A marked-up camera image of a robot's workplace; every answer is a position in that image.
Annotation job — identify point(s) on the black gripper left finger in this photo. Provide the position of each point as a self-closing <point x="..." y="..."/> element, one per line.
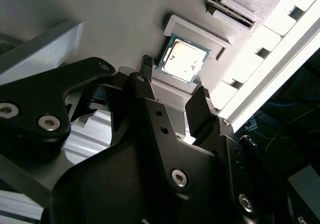
<point x="32" y="101"/>

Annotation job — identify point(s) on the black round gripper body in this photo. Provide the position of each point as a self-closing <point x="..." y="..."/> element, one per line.
<point x="112" y="189"/>

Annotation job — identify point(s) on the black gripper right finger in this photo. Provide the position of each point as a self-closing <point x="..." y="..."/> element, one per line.
<point x="200" y="113"/>

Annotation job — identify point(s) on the silver CPU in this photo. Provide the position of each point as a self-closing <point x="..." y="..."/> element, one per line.
<point x="182" y="58"/>

